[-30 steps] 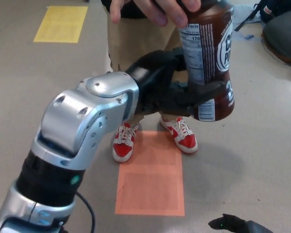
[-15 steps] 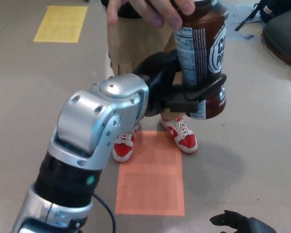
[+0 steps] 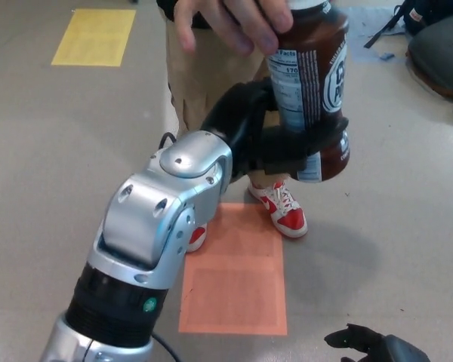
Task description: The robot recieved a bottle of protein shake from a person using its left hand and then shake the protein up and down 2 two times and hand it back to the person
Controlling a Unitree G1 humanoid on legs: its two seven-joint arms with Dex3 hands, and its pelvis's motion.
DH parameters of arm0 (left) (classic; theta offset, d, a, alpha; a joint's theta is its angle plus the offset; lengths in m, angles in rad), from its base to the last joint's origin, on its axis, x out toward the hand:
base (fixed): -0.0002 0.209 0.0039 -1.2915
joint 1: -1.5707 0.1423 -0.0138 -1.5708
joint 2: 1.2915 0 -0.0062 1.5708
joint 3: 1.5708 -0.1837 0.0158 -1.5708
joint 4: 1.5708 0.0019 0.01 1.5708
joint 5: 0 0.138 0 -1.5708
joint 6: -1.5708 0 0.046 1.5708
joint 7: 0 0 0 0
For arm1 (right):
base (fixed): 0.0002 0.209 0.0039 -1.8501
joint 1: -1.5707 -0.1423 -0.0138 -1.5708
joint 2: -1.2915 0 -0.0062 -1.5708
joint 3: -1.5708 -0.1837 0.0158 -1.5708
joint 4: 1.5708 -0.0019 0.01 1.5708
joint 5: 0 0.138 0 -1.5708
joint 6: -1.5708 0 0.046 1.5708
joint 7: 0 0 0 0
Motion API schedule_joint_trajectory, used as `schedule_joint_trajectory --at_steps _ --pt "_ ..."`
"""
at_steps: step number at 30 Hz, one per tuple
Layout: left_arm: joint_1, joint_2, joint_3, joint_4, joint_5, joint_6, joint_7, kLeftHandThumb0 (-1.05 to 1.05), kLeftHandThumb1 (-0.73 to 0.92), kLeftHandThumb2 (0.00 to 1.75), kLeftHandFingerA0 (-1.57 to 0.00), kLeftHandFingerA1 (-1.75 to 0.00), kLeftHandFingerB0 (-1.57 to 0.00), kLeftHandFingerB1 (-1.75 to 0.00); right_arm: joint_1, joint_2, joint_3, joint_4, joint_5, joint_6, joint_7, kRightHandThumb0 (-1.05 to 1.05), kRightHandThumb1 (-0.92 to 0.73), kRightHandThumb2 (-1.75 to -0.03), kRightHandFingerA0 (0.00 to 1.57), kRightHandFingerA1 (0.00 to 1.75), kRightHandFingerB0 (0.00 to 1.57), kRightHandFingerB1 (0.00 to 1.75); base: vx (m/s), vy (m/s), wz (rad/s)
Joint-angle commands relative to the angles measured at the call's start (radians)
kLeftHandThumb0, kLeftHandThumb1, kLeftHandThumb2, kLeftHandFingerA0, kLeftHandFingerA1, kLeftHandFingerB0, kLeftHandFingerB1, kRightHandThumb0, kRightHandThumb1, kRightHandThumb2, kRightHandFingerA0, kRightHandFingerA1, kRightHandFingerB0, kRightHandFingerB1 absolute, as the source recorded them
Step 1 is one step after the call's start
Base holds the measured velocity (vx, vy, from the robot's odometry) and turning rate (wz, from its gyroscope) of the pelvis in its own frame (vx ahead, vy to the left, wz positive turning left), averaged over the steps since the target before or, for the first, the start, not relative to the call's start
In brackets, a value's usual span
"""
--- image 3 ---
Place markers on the robot left black hand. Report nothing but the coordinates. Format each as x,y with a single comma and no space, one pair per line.
241,113

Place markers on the person's right hand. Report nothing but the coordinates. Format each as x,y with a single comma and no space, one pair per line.
230,19

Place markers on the robot right black hand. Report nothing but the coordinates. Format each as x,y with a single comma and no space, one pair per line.
366,341

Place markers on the brown protein shake bottle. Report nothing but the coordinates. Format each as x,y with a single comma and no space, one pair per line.
313,75

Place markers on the robot left silver arm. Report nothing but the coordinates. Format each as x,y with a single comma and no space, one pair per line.
147,226

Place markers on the robot right silver arm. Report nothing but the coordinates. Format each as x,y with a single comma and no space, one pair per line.
404,352

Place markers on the person's left red white sneaker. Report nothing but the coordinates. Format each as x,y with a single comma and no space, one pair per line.
290,220

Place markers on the person's red white sneaker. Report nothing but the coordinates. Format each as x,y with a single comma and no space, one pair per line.
197,237
290,220

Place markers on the person's right red white sneaker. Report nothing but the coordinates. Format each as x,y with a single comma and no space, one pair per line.
197,237

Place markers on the khaki cargo trousers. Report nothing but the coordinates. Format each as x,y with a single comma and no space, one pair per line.
211,75

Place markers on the blue paper sheet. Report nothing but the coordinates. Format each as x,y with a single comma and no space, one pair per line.
362,45

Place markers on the yellow paper sheet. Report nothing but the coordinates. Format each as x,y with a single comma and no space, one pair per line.
94,37

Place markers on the orange paper sheet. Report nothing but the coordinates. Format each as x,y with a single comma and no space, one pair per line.
234,294

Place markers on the small blue tape scrap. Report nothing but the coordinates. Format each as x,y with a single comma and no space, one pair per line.
386,56

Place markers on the grey padded bag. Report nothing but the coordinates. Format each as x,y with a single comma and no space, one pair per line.
441,56

